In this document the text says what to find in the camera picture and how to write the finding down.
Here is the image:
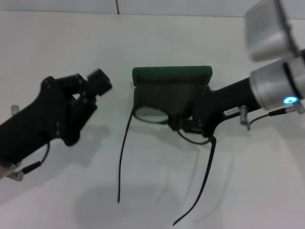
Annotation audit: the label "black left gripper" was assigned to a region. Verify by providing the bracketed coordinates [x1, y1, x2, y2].
[0, 68, 113, 166]

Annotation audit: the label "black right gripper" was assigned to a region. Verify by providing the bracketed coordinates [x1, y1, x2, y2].
[167, 77, 260, 138]

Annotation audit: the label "green glasses case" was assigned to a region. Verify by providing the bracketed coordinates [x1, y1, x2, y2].
[132, 66, 213, 125]

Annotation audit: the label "black glasses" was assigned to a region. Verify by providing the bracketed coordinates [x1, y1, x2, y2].
[116, 105, 218, 227]

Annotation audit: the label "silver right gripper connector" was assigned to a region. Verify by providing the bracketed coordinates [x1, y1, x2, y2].
[239, 105, 249, 125]

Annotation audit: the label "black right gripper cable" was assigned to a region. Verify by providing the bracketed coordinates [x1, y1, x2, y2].
[246, 104, 301, 131]

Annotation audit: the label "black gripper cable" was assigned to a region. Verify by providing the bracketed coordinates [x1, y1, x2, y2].
[246, 104, 301, 131]
[6, 141, 51, 181]

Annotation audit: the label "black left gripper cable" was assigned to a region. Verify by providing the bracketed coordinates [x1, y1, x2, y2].
[6, 141, 51, 181]

